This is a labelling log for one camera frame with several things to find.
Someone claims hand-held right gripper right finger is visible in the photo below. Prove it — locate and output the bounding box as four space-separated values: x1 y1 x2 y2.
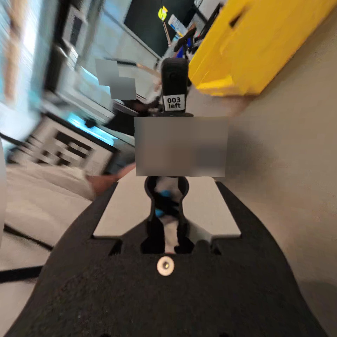
179 176 241 236

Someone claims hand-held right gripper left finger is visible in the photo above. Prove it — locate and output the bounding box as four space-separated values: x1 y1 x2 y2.
93 176 154 237

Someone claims yellow plastic bin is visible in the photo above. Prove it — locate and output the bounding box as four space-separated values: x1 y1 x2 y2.
188 0 337 96

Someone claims person's left forearm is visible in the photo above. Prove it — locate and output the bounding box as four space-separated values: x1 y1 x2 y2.
86 163 136 196

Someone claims white blue packet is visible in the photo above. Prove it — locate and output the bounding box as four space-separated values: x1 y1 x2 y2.
168 14 186 36

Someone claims black monitor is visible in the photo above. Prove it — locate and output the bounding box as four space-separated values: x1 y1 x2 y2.
124 0 200 57

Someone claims white vent grille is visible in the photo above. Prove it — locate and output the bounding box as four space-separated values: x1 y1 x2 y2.
62 8 88 50

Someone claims black strap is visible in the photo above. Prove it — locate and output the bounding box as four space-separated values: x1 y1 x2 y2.
0 223 55 284

